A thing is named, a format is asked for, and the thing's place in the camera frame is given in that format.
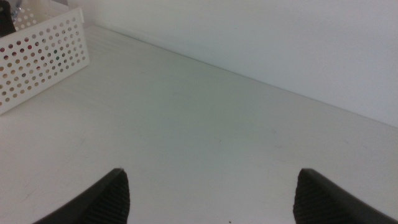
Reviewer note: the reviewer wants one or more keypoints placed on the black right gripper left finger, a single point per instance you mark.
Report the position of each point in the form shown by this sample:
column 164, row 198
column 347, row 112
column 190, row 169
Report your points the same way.
column 102, row 202

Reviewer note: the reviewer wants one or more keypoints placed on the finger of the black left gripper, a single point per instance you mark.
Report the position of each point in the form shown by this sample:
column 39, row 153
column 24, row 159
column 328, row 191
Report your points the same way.
column 6, row 18

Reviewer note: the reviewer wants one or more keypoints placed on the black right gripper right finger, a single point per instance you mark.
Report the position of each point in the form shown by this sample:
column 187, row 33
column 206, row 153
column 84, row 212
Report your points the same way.
column 323, row 205

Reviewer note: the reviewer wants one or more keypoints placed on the white perforated plastic basket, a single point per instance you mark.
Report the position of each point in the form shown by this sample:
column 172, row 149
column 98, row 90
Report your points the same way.
column 62, row 68

